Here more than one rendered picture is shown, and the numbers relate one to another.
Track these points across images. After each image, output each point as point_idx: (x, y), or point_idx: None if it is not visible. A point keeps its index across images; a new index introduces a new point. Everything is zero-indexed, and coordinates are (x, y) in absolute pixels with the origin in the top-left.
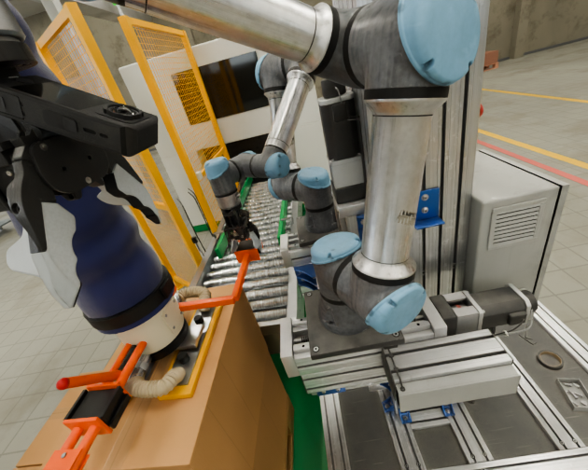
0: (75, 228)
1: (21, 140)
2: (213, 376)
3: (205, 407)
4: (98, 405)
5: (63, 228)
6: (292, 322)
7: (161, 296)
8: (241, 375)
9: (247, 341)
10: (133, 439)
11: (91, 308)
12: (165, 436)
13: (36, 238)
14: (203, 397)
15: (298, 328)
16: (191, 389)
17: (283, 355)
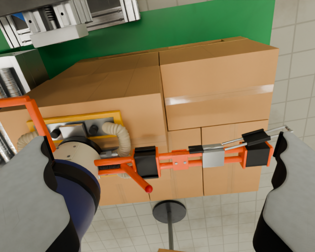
0: (269, 196)
1: None
2: (101, 100)
3: (125, 97)
4: (147, 163)
5: (305, 209)
6: (35, 31)
7: (55, 166)
8: (86, 87)
9: (54, 91)
10: (150, 137)
11: (90, 213)
12: (146, 116)
13: None
14: (118, 101)
15: (40, 25)
16: (115, 112)
17: (76, 35)
